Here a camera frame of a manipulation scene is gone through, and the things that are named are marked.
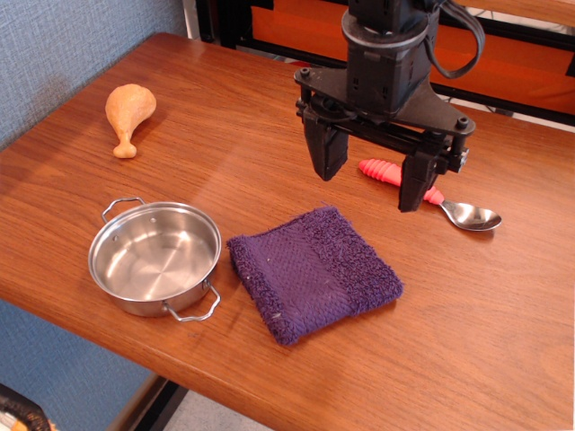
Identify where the silver steel pot with handles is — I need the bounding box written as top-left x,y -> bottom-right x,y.
88,197 -> 223,322

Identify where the dark object bottom left corner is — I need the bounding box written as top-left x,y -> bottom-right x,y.
1,384 -> 57,431

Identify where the orange panel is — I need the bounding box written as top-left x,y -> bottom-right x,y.
251,1 -> 574,120

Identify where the spoon with pink handle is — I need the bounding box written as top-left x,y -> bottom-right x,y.
358,159 -> 502,232

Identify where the black metal frame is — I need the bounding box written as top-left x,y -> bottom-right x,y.
198,1 -> 574,125

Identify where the toy chicken drumstick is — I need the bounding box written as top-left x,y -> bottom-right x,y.
104,84 -> 156,159

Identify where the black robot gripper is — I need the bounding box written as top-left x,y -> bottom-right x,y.
295,9 -> 476,213

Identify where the purple knitted cloth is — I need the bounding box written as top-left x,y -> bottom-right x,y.
227,207 -> 403,346

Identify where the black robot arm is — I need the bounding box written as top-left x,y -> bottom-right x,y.
295,1 -> 485,212

